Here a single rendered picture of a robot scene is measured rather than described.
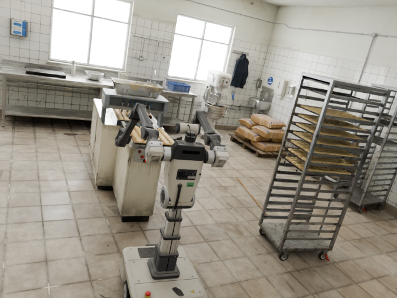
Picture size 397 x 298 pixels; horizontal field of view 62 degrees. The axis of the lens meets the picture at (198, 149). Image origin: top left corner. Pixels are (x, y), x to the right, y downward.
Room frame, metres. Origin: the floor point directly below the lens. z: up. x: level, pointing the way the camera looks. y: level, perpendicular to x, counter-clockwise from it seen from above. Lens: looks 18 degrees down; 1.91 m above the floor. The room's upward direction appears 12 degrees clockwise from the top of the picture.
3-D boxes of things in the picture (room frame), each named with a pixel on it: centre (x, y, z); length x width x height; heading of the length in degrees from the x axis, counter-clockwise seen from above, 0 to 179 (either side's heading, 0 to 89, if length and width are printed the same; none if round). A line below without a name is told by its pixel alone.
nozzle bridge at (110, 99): (3.83, 0.84, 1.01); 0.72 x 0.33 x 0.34; 114
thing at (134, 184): (3.37, 0.63, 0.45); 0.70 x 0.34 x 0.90; 24
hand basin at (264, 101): (7.79, -1.21, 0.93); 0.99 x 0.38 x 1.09; 30
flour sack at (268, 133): (6.63, -1.37, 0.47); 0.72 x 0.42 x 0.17; 125
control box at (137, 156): (3.03, 0.48, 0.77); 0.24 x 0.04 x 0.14; 114
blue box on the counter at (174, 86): (6.83, 0.65, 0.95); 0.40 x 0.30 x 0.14; 123
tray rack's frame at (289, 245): (3.22, -1.21, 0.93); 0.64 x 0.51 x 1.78; 110
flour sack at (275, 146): (6.63, -1.41, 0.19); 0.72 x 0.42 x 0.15; 124
